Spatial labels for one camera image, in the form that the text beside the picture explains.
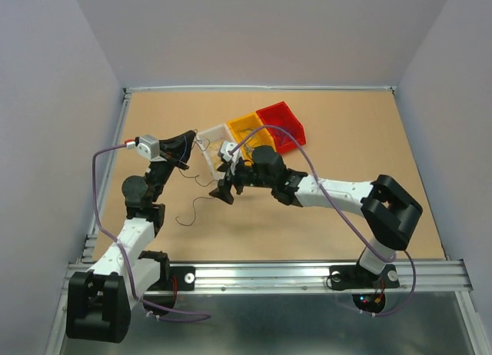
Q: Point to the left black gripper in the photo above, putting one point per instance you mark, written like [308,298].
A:
[177,148]

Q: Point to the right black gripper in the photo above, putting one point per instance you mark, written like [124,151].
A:
[223,191]

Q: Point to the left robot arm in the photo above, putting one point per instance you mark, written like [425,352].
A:
[100,299]

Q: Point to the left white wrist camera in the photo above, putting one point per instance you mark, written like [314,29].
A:
[148,147]

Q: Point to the aluminium left rail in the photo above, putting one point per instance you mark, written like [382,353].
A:
[91,237]

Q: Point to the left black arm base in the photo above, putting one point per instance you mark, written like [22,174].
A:
[169,280]

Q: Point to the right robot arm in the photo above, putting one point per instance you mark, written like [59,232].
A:
[391,213]

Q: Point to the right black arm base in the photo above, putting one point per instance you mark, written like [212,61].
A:
[354,277]

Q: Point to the red plastic bin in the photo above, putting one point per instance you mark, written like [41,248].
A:
[280,115]

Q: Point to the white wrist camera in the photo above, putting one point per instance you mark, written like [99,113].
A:
[228,153]
[148,147]

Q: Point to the aluminium back rail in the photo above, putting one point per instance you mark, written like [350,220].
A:
[186,88]

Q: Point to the aluminium rail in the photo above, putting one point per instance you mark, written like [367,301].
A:
[310,277]
[91,237]
[186,88]

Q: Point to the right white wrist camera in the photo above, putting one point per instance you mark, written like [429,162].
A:
[228,153]

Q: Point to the metal front plate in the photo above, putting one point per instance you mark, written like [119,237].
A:
[295,324]

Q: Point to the white plastic bin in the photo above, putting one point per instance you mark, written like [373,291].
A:
[209,141]

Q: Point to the aluminium front rail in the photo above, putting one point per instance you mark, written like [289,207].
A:
[310,277]

